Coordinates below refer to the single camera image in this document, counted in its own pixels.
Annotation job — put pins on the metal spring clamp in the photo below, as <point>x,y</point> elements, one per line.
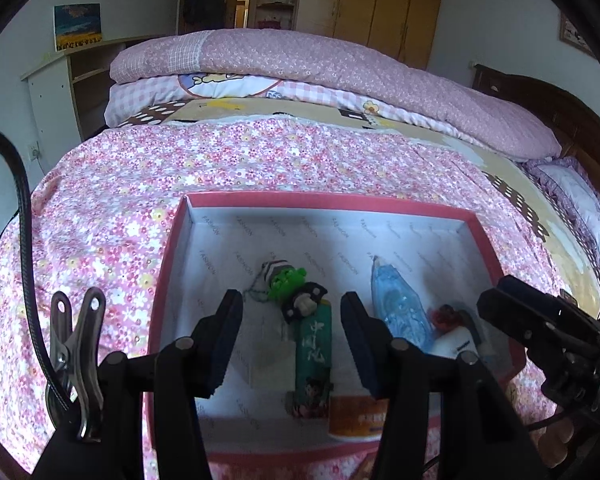
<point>80,360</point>

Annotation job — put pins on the green tube orange cap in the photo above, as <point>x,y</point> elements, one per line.
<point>314,360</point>

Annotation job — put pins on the pink floral bed cover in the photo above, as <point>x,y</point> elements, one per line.
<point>105,200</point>

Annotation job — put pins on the cartoon print checked quilt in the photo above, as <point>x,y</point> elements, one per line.
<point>145,95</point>

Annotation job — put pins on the blue correction tape dispenser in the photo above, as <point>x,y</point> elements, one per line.
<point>397,305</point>

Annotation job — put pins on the framed wall picture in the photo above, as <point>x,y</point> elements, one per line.
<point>575,35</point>

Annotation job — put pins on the wooden wardrobe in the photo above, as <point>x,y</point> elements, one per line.
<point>370,5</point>

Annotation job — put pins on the small white device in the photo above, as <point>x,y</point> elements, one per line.
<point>455,344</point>

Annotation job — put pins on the white pillow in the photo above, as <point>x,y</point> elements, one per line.
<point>585,195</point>

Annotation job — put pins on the yellow cartoon bedsheet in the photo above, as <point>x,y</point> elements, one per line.
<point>505,175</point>

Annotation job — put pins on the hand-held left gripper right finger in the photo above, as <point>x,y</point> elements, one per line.
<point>362,350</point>

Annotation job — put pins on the pink folded quilt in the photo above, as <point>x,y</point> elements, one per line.
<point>330,60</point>

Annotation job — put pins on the person's right hand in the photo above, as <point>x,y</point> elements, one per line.
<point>555,442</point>

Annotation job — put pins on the white wall socket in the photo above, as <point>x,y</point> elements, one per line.
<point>34,150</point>

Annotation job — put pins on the dark wooden headboard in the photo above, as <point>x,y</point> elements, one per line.
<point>570,110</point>

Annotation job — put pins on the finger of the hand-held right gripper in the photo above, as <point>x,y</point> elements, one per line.
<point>520,325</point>
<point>545,305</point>

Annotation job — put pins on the pink shallow box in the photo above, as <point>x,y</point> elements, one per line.
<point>160,310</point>

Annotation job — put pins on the white shelf unit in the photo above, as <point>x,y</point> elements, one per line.
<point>50,100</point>

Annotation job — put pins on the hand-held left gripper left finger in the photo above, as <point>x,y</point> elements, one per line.
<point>230,340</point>

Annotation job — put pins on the white bottle orange label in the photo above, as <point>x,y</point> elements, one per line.
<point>355,420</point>

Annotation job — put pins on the blue landscape painting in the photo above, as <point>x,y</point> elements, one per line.
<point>77,27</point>

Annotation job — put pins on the small red toy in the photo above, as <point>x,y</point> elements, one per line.
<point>445,316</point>

